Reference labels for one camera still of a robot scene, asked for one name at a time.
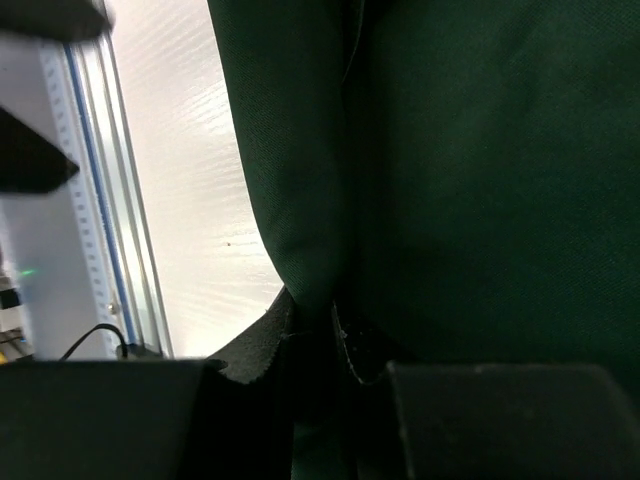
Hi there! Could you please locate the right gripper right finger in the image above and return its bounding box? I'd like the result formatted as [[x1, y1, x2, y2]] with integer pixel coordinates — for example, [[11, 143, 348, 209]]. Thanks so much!
[[331, 305, 639, 479]]

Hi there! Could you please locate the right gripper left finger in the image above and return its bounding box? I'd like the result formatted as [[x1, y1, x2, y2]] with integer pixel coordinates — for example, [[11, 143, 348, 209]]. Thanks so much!
[[1, 292, 295, 479]]

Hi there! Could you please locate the dark green cloth napkin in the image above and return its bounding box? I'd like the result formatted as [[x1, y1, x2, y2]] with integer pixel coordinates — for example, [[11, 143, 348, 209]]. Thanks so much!
[[209, 1, 639, 479]]

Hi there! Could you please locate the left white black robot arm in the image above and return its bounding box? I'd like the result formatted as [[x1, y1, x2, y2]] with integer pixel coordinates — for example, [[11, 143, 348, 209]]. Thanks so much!
[[1, 1, 112, 195]]

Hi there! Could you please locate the white slotted cable duct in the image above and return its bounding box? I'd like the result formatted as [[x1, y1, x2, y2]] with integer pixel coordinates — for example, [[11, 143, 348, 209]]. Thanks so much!
[[39, 45, 119, 360]]

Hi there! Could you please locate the aluminium mounting rail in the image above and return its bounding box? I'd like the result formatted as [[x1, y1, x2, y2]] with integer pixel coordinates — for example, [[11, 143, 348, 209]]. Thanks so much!
[[64, 37, 174, 358]]

